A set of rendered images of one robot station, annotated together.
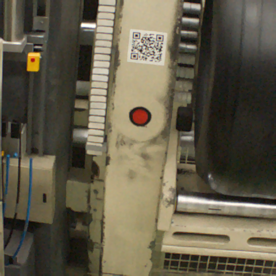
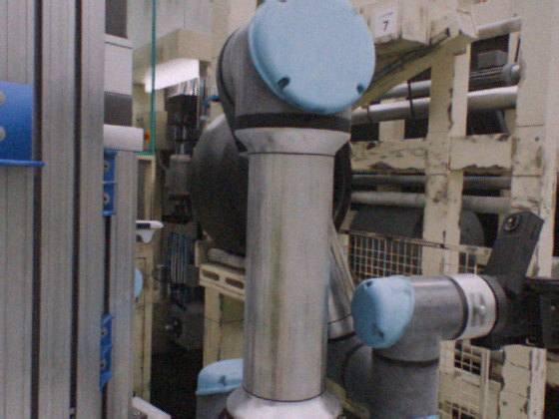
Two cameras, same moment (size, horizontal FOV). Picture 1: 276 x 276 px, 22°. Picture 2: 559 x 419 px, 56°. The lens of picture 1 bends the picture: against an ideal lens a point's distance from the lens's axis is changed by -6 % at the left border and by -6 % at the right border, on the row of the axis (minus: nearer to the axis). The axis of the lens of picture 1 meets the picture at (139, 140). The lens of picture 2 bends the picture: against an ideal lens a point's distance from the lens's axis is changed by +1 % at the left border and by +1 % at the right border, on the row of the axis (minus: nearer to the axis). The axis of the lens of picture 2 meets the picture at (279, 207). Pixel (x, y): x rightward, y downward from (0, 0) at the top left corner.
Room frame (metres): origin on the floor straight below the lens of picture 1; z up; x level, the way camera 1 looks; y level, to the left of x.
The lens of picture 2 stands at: (0.38, -1.76, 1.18)
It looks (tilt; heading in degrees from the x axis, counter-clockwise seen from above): 3 degrees down; 53
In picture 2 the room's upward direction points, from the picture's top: 2 degrees clockwise
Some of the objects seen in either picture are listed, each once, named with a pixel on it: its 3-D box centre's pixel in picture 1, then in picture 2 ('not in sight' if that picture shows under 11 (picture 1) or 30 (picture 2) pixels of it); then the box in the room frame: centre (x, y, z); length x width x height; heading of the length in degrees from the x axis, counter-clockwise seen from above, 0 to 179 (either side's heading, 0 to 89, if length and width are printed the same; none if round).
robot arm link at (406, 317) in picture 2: not in sight; (405, 312); (0.85, -1.39, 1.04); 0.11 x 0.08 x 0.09; 164
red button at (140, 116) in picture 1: (140, 116); not in sight; (1.41, 0.00, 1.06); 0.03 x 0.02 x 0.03; 89
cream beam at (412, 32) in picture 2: not in sight; (360, 41); (1.78, -0.38, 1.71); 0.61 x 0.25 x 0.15; 89
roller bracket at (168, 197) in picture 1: (170, 166); (242, 251); (1.49, -0.08, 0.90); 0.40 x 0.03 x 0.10; 179
